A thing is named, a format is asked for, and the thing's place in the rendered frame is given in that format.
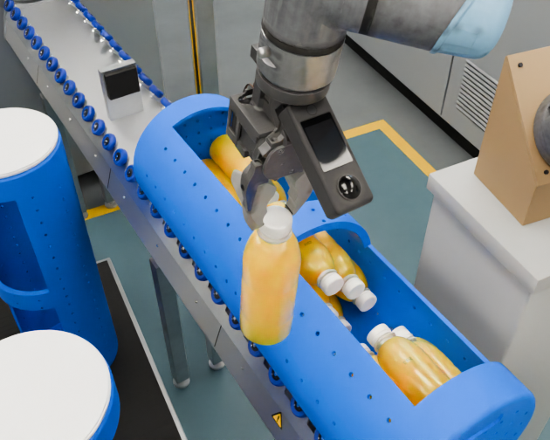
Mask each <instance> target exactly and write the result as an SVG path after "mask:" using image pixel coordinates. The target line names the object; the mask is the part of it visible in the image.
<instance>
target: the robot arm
mask: <svg viewBox="0 0 550 440"><path fill-rule="evenodd" d="M512 3H513V0H265V4H264V10H263V16H262V22H261V29H260V35H259V41H258V43H256V44H253V45H251V54H250V56H251V58H252V59H253V60H254V62H255V63H256V64H257V69H256V75H255V81H254V84H253V85H252V84H250V83H249V84H247V85H246V86H245V87H244V90H243V92H242V93H238V94H234V95H231V96H230V104H229V111H228V118H227V126H226V134H227V135H228V136H229V137H230V139H231V141H232V142H233V143H234V145H235V147H236V148H237V150H238V152H239V153H240V154H241V156H243V158H246V157H250V158H251V163H250V164H249V165H248V166H247V167H246V168H245V169H244V170H243V172H241V171H239V170H237V169H234V170H233V172H232V174H231V183H232V185H233V188H234V190H235V191H236V193H237V196H238V198H239V200H240V202H241V204H242V209H243V215H244V220H245V222H246V223H247V225H248V226H249V228H250V229H251V230H256V229H258V228H260V227H262V226H264V222H263V220H264V217H265V214H266V213H267V204H268V202H270V200H271V199H272V198H273V197H274V195H275V192H276V189H277V188H276V186H275V185H274V184H273V182H272V180H273V181H277V180H278V179H279V178H281V177H285V179H286V181H287V183H288V185H289V187H290V188H289V190H288V192H287V194H288V196H289V198H288V201H287V203H286V204H285V208H286V209H288V210H289V211H290V212H291V214H292V216H293V215H295V214H296V213H297V212H298V211H299V209H300V208H301V207H302V205H303V204H304V203H305V202H306V200H307V199H308V197H309V196H310V195H311V193H312V191H314V193H315V195H316V196H317V198H318V200H319V202H320V206H321V208H322V209H323V211H324V213H325V215H326V217H327V218H328V219H331V220H333V219H335V218H338V217H341V216H343V215H345V214H347V213H349V212H351V211H353V210H357V209H359V208H360V207H362V206H364V205H366V204H368V203H371V202H372V200H373V198H374V196H373V193H372V191H371V189H370V187H369V186H368V183H367V181H366V179H365V177H364V175H363V173H362V171H361V168H360V166H359V164H358V162H357V161H356V159H355V157H354V154H353V151H352V149H351V148H350V146H349V144H348V142H347V139H346V137H345V135H344V134H343V131H342V129H341V127H340V124H339V122H338V121H337V119H336V117H335V115H334V113H333V109H332V108H331V106H330V104H329V102H328V100H327V97H326V95H327V93H328V90H329V87H330V84H331V81H332V80H333V79H334V76H335V73H336V71H337V67H338V64H339V61H340V55H341V52H342V48H343V45H344V41H345V36H346V34H347V31H350V32H353V33H357V34H358V33H359V34H362V35H367V36H369V37H372V38H379V39H382V40H387V41H390V42H394V43H397V44H401V45H407V46H411V47H415V48H418V49H423V50H426V51H430V53H431V54H435V53H437V52H439V53H443V54H448V55H452V56H457V57H462V58H470V59H478V58H482V57H484V56H486V55H487V54H488V53H489V52H490V51H491V50H492V49H493V48H494V47H495V45H496V44H497V42H498V41H499V39H500V37H501V35H502V33H503V30H504V28H505V25H506V23H507V20H508V17H509V15H510V12H511V8H512ZM247 86H250V88H247ZM249 95H252V97H249V98H246V96H249ZM243 97H245V98H243ZM232 112H233V115H232ZM231 117H232V122H231ZM230 124H231V126H230ZM533 136H534V140H535V144H536V147H537V149H538V150H539V152H540V155H541V156H542V158H543V159H544V160H545V161H546V162H547V163H548V164H549V165H550V94H549V95H548V96H547V97H546V98H545V99H544V100H543V101H542V102H541V103H540V106H539V108H538V110H537V112H536V114H535V117H534V122H533Z"/></svg>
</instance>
